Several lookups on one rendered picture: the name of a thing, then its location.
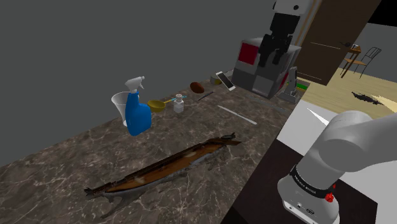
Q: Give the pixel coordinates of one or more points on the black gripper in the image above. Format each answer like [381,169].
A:
[283,24]

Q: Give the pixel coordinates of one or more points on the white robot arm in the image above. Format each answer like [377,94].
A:
[322,161]

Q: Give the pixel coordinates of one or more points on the grey and red coffee machine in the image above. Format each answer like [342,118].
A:
[263,83]

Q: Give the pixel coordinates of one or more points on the grey upright holder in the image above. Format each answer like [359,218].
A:
[291,86]

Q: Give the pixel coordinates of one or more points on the green flat item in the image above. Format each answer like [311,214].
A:
[302,86]

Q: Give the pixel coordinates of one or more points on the white smartphone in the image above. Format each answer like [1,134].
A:
[225,81]

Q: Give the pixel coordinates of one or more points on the brown door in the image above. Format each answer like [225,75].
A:
[335,31]

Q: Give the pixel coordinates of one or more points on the grey and yellow small dish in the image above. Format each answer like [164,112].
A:
[214,79]

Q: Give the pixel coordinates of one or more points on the long white stick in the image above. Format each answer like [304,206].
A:
[237,114]

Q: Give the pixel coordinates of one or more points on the small wooden table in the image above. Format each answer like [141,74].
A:
[353,62]

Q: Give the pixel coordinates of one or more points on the small white shaker bottle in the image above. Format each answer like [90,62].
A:
[178,105]

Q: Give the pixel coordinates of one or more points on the yellow measuring scoop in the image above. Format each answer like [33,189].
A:
[156,106]

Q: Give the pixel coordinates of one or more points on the dark robot stand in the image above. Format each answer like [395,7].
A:
[263,192]

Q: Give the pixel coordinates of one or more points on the blue spray bottle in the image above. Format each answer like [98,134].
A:
[138,116]

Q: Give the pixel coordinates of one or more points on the long brown driftwood piece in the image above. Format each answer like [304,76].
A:
[173,166]

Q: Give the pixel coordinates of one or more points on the clear plastic cup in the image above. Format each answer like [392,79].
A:
[119,104]

